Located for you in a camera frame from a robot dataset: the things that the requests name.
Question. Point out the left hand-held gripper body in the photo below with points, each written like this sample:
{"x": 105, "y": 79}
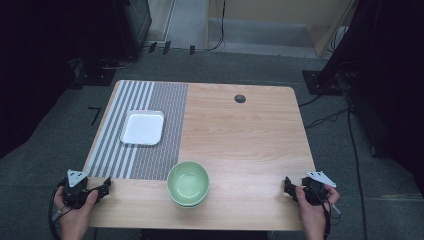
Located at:
{"x": 75, "y": 191}

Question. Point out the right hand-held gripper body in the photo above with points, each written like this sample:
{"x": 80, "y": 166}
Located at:
{"x": 316, "y": 191}

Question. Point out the person's right hand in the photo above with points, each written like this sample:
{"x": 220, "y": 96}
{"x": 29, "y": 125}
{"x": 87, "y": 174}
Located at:
{"x": 311, "y": 211}

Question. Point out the person's left hand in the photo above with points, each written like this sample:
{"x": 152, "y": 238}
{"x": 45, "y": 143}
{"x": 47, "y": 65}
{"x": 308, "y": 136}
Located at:
{"x": 77, "y": 215}

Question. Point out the white square plate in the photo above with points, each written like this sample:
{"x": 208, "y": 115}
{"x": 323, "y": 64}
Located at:
{"x": 142, "y": 128}

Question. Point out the grey striped placemat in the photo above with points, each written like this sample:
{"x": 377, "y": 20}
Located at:
{"x": 166, "y": 133}

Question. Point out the green bowl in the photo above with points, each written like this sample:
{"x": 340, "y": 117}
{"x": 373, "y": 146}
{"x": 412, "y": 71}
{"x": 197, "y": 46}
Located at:
{"x": 188, "y": 184}

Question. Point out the dark curtain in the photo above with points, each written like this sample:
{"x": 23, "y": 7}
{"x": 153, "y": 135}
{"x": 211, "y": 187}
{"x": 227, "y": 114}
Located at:
{"x": 40, "y": 66}
{"x": 393, "y": 83}

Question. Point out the black tape strip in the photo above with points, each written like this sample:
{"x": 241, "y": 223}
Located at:
{"x": 152, "y": 47}
{"x": 166, "y": 47}
{"x": 192, "y": 49}

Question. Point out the black cabinet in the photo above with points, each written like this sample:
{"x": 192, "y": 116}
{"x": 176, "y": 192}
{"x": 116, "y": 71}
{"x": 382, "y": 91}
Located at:
{"x": 133, "y": 23}

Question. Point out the black stand base plate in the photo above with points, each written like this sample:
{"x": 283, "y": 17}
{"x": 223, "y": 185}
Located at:
{"x": 95, "y": 75}
{"x": 320, "y": 83}

